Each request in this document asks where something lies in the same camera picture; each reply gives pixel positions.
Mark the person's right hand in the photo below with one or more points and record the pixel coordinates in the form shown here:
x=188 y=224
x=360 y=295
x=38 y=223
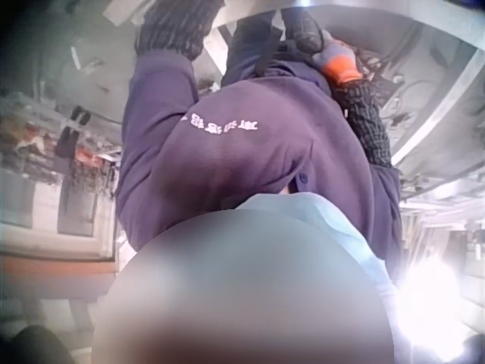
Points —
x=333 y=57

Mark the white cabinet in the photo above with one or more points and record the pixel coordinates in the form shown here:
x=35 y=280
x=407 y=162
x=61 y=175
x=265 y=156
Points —
x=45 y=212

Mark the shelf of goods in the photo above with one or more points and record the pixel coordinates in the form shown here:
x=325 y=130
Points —
x=91 y=159

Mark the large grey metal frame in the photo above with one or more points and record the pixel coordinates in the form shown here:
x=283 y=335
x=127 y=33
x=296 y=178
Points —
x=435 y=95

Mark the person's legs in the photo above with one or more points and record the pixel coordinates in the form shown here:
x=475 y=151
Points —
x=242 y=49

